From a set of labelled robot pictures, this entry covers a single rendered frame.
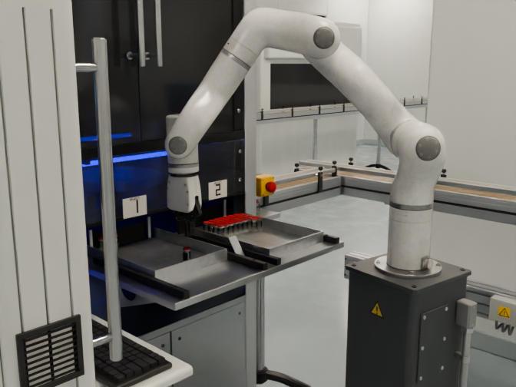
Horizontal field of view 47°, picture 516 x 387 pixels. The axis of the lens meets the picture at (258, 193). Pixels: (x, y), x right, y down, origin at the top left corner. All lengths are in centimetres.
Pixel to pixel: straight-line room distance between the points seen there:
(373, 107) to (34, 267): 97
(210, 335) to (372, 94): 104
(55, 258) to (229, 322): 124
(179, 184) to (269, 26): 48
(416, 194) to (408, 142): 16
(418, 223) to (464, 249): 156
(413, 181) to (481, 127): 149
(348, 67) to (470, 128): 158
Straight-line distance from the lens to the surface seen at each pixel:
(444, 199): 255
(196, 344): 214
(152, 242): 194
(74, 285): 110
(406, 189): 167
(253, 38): 158
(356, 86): 161
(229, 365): 230
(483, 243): 320
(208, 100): 157
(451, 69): 317
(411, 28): 1075
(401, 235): 171
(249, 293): 226
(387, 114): 167
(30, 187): 102
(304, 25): 154
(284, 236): 197
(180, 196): 164
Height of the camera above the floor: 143
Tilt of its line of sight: 12 degrees down
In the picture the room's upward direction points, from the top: straight up
